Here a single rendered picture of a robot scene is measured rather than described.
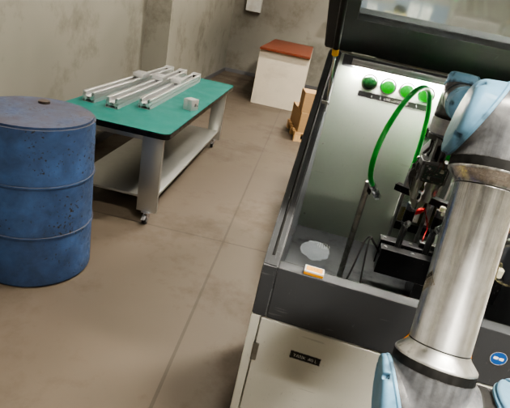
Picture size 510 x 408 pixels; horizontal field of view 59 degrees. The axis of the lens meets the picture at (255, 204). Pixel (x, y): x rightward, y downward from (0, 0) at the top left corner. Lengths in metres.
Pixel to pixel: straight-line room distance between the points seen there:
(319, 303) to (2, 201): 1.67
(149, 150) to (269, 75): 4.89
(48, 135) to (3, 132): 0.18
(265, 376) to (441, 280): 0.80
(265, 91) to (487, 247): 7.19
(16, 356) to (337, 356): 1.45
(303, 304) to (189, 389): 1.02
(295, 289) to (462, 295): 0.58
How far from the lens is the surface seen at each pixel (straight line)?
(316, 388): 1.37
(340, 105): 1.56
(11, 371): 2.21
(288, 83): 7.71
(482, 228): 0.68
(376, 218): 1.67
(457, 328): 0.69
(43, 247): 2.50
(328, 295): 1.18
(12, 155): 2.31
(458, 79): 1.19
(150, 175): 3.11
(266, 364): 1.35
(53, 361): 2.22
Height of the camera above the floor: 1.54
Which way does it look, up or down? 24 degrees down
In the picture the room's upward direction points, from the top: 12 degrees clockwise
